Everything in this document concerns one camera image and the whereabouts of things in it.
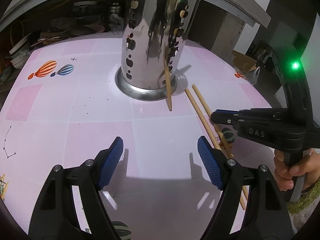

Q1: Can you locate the wooden chopstick six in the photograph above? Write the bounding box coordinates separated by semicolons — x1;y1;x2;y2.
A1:
191;84;250;201

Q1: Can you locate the person's right hand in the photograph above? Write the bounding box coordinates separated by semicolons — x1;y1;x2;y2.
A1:
273;149;320;191

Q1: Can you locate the cardboard box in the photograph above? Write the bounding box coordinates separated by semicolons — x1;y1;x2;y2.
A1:
232;51;257;75

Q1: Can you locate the pink patterned tablecloth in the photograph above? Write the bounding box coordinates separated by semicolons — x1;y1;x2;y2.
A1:
1;34;268;239

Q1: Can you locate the steel utensil holder cup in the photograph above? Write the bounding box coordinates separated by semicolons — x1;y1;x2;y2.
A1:
115;0;200;101

